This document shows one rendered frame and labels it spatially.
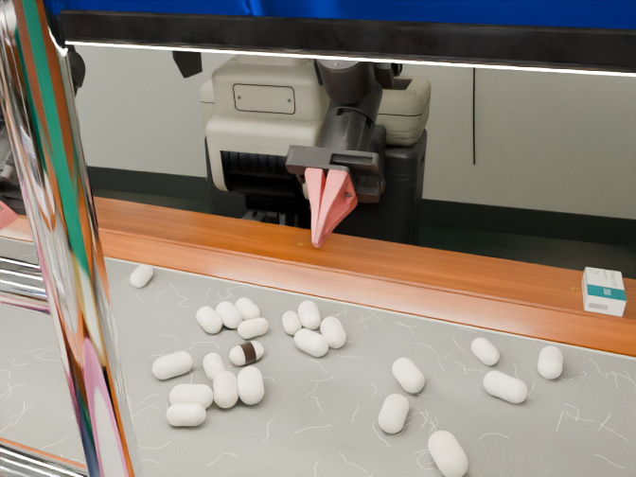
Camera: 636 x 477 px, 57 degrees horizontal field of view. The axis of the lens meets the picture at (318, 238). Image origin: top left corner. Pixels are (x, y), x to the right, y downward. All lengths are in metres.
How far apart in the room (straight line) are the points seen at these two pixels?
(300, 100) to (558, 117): 1.57
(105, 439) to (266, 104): 0.92
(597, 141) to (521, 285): 1.93
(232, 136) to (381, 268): 0.55
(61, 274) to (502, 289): 0.50
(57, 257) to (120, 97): 2.78
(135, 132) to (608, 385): 2.66
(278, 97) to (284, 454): 0.78
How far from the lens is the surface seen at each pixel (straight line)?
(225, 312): 0.61
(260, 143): 1.12
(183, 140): 2.90
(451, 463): 0.46
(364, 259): 0.69
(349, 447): 0.49
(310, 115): 1.12
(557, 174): 2.60
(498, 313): 0.64
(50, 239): 0.24
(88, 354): 0.26
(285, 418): 0.51
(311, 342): 0.56
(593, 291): 0.65
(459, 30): 0.28
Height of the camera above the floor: 1.09
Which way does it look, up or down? 26 degrees down
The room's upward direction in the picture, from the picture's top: straight up
